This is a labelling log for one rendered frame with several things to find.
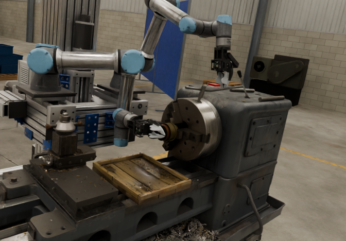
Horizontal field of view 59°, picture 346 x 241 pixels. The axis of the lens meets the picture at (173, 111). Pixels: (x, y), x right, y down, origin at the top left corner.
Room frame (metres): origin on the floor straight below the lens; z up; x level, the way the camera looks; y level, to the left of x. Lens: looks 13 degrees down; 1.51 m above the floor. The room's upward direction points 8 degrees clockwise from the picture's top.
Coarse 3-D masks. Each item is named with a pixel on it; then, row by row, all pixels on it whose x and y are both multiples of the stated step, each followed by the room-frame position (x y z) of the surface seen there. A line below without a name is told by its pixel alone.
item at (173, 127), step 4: (164, 124) 1.40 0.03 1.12; (168, 124) 1.40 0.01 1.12; (172, 124) 1.41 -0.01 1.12; (164, 128) 1.36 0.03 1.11; (168, 128) 1.38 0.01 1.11; (172, 128) 1.39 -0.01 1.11; (176, 128) 1.40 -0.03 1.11; (168, 132) 1.37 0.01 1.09; (172, 132) 1.38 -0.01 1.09; (176, 132) 1.39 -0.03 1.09; (168, 136) 1.37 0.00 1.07; (172, 136) 1.38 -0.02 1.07; (160, 140) 1.37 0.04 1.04; (164, 140) 1.37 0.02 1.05; (168, 140) 1.38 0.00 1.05; (172, 140) 1.40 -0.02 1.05
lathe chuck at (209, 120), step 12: (180, 108) 1.50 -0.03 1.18; (192, 108) 1.45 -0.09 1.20; (204, 108) 1.45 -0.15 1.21; (192, 120) 1.44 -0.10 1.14; (204, 120) 1.39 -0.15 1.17; (216, 120) 1.45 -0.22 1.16; (204, 132) 1.38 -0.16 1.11; (216, 132) 1.43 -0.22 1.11; (180, 144) 1.48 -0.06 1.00; (192, 144) 1.43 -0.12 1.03; (204, 144) 1.38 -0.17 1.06; (180, 156) 1.47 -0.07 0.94; (192, 156) 1.42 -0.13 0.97; (204, 156) 1.47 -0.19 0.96
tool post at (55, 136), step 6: (54, 132) 1.11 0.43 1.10; (60, 132) 1.09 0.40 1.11; (66, 132) 1.10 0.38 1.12; (72, 132) 1.12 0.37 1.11; (54, 138) 1.11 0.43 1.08; (60, 138) 1.08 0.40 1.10; (66, 138) 1.09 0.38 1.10; (72, 138) 1.10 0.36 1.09; (54, 144) 1.10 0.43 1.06; (60, 144) 1.08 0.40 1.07; (66, 144) 1.09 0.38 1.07; (72, 144) 1.10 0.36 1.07; (54, 150) 1.10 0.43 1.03; (60, 150) 1.07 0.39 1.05; (66, 150) 1.09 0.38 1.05; (72, 150) 1.10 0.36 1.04; (60, 156) 1.08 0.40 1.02
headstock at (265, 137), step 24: (192, 96) 1.67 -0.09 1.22; (216, 96) 1.60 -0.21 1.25; (240, 96) 1.71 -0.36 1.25; (264, 96) 1.85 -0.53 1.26; (240, 120) 1.46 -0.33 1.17; (264, 120) 1.65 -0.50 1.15; (240, 144) 1.49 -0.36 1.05; (264, 144) 1.68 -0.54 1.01; (216, 168) 1.50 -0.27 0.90; (240, 168) 1.56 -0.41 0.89
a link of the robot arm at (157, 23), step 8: (168, 0) 1.86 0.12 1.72; (176, 0) 1.91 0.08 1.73; (160, 16) 1.90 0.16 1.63; (152, 24) 1.94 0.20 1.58; (160, 24) 1.93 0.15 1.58; (152, 32) 1.94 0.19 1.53; (160, 32) 1.96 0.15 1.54; (144, 40) 1.98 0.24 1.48; (152, 40) 1.96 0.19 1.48; (144, 48) 1.98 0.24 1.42; (152, 48) 1.98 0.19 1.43; (144, 56) 1.97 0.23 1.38; (152, 56) 2.01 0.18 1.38; (152, 64) 2.04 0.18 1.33; (144, 72) 2.05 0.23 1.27
